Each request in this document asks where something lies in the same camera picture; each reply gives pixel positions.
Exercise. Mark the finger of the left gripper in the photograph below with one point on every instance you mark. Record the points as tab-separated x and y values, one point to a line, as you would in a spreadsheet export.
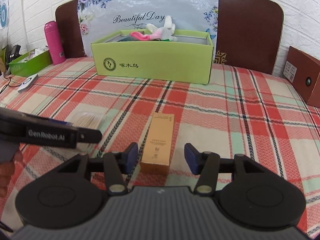
87	135
49	122

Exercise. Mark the bag of cotton swabs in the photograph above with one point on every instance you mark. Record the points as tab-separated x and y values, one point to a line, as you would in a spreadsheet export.
87	120

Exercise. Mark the white and pink glove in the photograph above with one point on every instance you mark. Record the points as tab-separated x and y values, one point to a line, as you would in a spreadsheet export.
165	33

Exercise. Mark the white round-dial device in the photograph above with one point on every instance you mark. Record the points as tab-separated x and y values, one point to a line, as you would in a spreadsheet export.
27	83

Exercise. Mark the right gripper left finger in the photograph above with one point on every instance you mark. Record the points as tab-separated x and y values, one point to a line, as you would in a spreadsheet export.
116	165

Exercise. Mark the pink thermos bottle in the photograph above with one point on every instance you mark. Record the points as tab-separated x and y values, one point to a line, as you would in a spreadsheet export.
54	42

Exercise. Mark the plaid bed sheet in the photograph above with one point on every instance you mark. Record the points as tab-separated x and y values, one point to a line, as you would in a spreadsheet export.
238	112

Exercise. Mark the person left hand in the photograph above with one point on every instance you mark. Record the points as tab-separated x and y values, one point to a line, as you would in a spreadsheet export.
7	170

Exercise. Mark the brown shoe box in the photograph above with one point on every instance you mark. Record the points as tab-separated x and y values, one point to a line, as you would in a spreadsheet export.
302	70

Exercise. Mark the small gold box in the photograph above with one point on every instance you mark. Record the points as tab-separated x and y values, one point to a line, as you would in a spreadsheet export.
156	152

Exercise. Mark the dark brown headboard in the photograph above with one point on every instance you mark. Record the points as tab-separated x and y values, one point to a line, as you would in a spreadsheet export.
248	33

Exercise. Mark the dark green cardboard box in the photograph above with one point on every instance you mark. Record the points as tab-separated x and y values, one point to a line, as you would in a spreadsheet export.
30	63

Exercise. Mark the light green cardboard box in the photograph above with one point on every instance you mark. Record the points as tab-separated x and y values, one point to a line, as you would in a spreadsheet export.
187	60

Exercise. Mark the floral pillow in plastic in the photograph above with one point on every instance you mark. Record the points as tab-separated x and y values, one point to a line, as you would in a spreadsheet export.
99	18

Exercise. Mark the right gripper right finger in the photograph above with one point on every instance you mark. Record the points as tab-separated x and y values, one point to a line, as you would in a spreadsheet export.
204	164

